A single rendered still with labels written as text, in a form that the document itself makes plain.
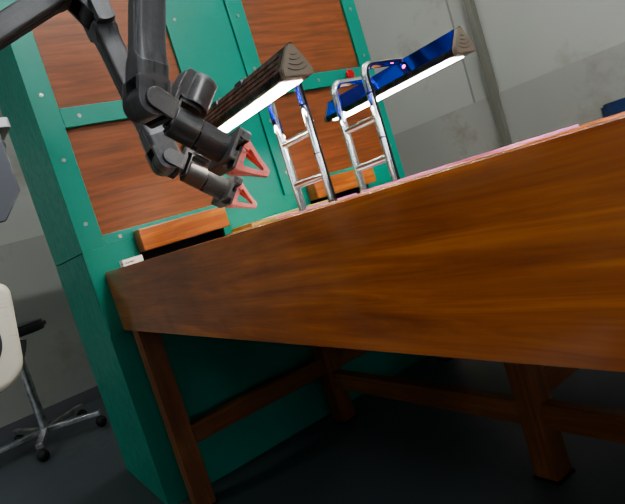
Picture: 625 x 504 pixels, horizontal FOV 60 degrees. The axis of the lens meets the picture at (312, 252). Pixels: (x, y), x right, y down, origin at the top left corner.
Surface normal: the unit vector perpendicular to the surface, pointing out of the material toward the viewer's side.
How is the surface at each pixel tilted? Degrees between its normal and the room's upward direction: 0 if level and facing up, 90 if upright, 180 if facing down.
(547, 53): 90
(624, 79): 90
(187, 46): 90
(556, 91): 90
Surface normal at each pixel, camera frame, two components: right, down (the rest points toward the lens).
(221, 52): 0.54, -0.10
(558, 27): -0.75, 0.29
